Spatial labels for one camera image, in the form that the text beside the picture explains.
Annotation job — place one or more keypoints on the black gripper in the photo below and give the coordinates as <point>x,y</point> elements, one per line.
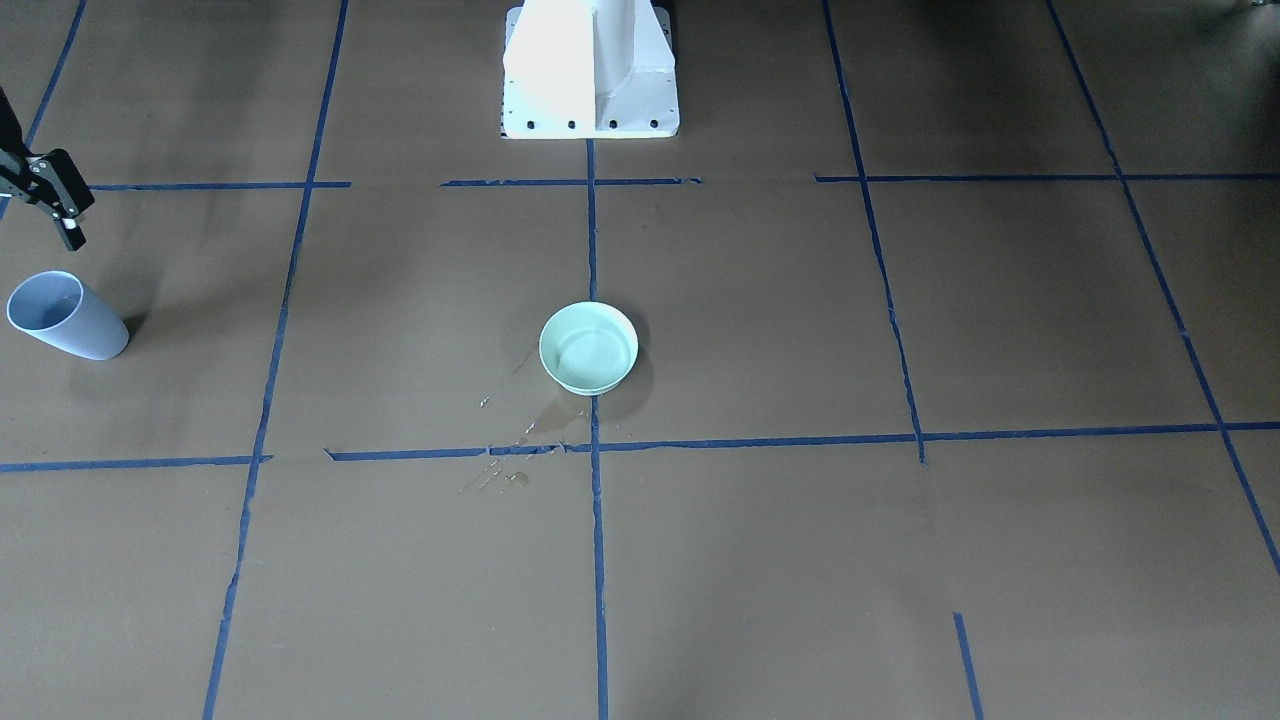
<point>52,186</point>

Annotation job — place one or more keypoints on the light blue plastic cup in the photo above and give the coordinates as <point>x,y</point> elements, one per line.
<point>58,308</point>

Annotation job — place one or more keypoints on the mint green bowl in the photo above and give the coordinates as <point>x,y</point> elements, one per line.
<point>588,348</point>

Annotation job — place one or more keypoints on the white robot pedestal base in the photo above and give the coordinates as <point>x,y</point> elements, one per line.
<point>589,69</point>

